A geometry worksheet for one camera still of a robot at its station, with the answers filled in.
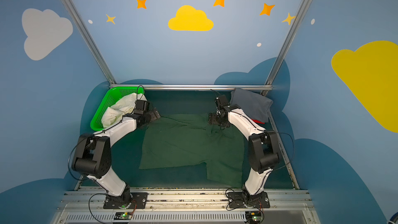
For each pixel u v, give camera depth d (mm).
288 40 904
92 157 466
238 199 754
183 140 960
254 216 714
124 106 1070
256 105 1046
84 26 840
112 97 1109
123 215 708
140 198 751
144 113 728
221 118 698
